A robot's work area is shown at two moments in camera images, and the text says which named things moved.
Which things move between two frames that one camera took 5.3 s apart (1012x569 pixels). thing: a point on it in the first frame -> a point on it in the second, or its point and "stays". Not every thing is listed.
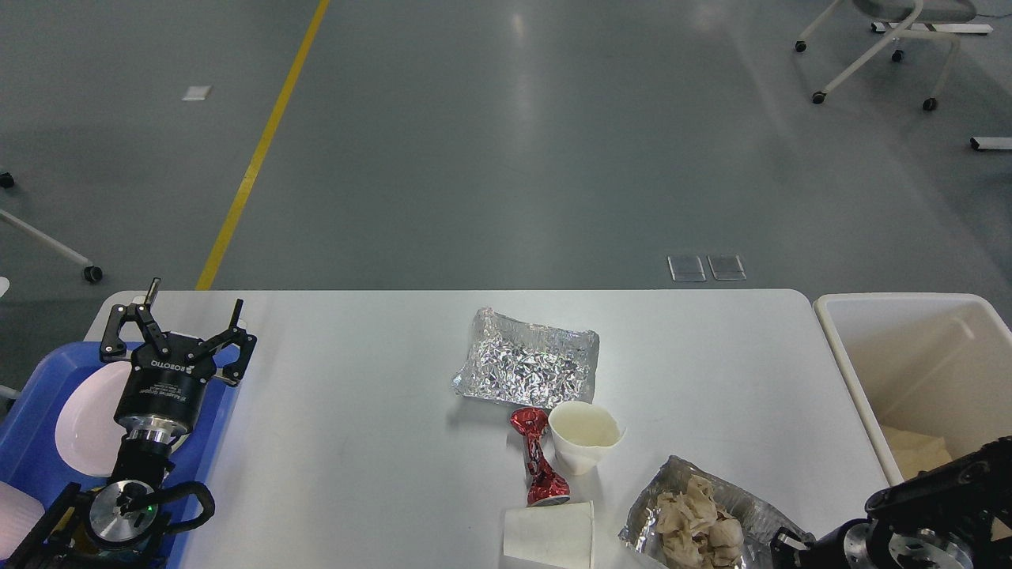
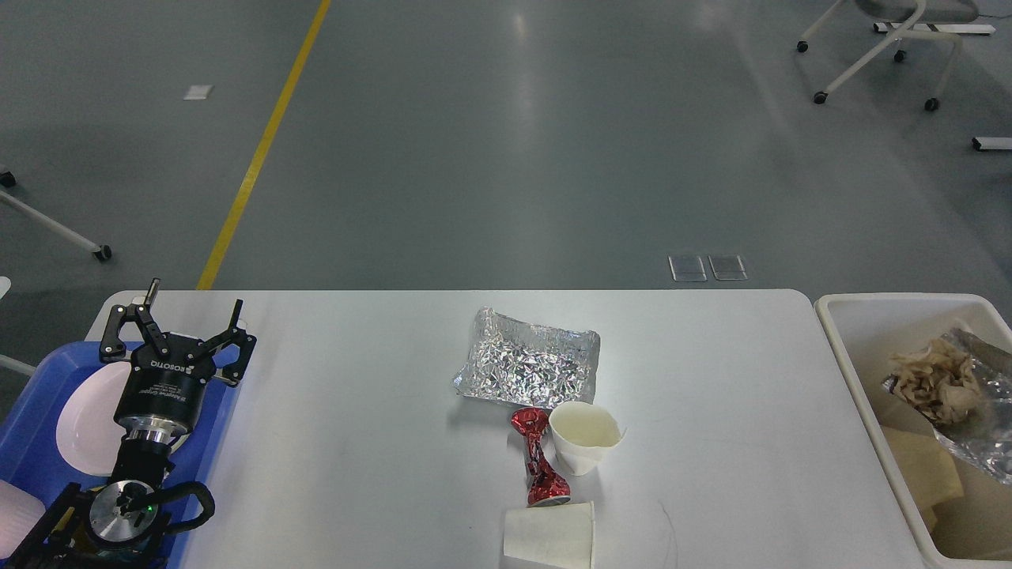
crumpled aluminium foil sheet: x=514 y=361 stays
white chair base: x=92 y=273 -> x=49 y=221
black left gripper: x=162 y=393 stays
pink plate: x=88 y=433 stays
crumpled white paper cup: x=581 y=432 stays
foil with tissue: x=681 y=518 -> x=961 y=386
